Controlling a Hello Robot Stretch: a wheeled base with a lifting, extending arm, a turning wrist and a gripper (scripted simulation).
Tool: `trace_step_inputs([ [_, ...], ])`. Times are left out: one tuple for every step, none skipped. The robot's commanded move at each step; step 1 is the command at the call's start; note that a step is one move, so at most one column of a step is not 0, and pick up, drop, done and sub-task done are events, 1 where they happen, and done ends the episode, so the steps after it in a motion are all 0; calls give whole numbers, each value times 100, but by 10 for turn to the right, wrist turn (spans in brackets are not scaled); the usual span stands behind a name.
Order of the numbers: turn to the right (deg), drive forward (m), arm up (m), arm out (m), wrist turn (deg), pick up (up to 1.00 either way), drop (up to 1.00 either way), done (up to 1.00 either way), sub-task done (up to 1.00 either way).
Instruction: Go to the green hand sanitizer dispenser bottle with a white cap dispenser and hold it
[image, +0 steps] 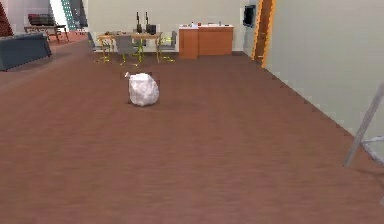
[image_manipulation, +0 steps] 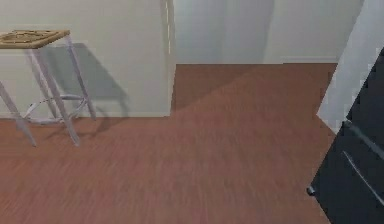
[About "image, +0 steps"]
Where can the white garbage bag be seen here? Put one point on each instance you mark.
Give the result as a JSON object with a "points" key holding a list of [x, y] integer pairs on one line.
{"points": [[143, 90]]}

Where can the orange wooden counter cabinet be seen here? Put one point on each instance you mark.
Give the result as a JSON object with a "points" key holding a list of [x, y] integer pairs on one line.
{"points": [[188, 43], [215, 40]]}

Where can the grey chair with yellow legs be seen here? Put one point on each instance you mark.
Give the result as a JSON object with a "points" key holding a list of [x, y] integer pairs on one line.
{"points": [[168, 45], [96, 48], [128, 46]]}

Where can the black cube on table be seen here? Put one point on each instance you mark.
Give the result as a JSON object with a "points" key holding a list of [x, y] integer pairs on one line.
{"points": [[152, 29]]}

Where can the wooden dining table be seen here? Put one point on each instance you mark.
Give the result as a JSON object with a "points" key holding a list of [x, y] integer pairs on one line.
{"points": [[133, 36]]}

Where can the orange wooden door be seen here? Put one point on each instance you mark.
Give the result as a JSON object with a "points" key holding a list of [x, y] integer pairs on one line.
{"points": [[264, 31]]}

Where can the teal patterned curtain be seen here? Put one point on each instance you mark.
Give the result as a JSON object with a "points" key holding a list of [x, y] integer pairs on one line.
{"points": [[68, 15]]}

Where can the dark wooden side table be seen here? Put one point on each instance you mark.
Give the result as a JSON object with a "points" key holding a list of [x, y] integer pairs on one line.
{"points": [[46, 30]]}

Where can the grey metal ladder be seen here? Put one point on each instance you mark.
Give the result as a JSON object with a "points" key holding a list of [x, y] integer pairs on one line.
{"points": [[365, 123]]}

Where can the black box on table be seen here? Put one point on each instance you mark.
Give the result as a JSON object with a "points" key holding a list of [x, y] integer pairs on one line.
{"points": [[41, 19]]}

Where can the dark blue sofa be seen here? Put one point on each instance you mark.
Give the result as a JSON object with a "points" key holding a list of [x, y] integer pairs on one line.
{"points": [[21, 50]]}

